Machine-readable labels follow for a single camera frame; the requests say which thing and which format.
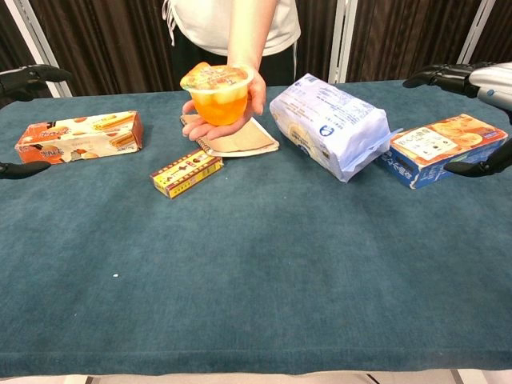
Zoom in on person's black trousers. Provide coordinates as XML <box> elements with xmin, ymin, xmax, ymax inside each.
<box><xmin>171</xmin><ymin>30</ymin><xmax>298</xmax><ymax>88</ymax></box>

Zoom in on orange fruit jelly cup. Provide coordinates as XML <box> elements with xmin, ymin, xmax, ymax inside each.
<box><xmin>179</xmin><ymin>62</ymin><xmax>255</xmax><ymax>127</ymax></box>

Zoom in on slanted white frame post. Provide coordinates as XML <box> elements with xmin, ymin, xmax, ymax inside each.
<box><xmin>2</xmin><ymin>0</ymin><xmax>74</xmax><ymax>98</ymax></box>
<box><xmin>456</xmin><ymin>0</ymin><xmax>498</xmax><ymax>65</ymax></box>

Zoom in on dark brown curtain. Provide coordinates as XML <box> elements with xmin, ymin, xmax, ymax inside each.
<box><xmin>0</xmin><ymin>0</ymin><xmax>512</xmax><ymax>98</ymax></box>

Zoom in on small yellow snack box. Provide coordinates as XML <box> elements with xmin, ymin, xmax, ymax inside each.
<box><xmin>150</xmin><ymin>148</ymin><xmax>224</xmax><ymax>200</ymax></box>

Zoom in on teal tablecloth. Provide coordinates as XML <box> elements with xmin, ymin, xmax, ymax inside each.
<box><xmin>0</xmin><ymin>79</ymin><xmax>512</xmax><ymax>378</ymax></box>

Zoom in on person's bare forearm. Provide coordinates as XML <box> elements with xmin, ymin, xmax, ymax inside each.
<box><xmin>226</xmin><ymin>0</ymin><xmax>279</xmax><ymax>77</ymax></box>

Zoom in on upright white frame post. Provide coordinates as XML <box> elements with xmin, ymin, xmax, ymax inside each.
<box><xmin>327</xmin><ymin>0</ymin><xmax>358</xmax><ymax>84</ymax></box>

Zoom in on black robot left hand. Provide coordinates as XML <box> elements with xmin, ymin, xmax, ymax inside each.
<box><xmin>0</xmin><ymin>63</ymin><xmax>74</xmax><ymax>180</ymax></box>

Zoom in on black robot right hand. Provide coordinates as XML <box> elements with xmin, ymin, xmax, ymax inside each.
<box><xmin>402</xmin><ymin>61</ymin><xmax>512</xmax><ymax>178</ymax></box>

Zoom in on person's bare hand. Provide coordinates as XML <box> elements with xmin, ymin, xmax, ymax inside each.
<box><xmin>181</xmin><ymin>63</ymin><xmax>268</xmax><ymax>142</ymax></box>

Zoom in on orange wafer roll box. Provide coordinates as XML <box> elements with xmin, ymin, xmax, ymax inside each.
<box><xmin>14</xmin><ymin>110</ymin><xmax>145</xmax><ymax>165</ymax></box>

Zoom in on white and blue food bag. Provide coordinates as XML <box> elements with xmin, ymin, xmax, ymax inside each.
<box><xmin>269</xmin><ymin>73</ymin><xmax>404</xmax><ymax>184</ymax></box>

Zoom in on person's white shirt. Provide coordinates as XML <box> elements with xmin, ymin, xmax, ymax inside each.
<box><xmin>162</xmin><ymin>0</ymin><xmax>302</xmax><ymax>58</ymax></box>

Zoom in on blue cookie box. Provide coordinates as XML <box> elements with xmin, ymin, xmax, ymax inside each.
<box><xmin>375</xmin><ymin>114</ymin><xmax>510</xmax><ymax>190</ymax></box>

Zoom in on brown spiral notebook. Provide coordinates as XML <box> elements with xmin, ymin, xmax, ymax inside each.
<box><xmin>179</xmin><ymin>114</ymin><xmax>281</xmax><ymax>158</ymax></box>

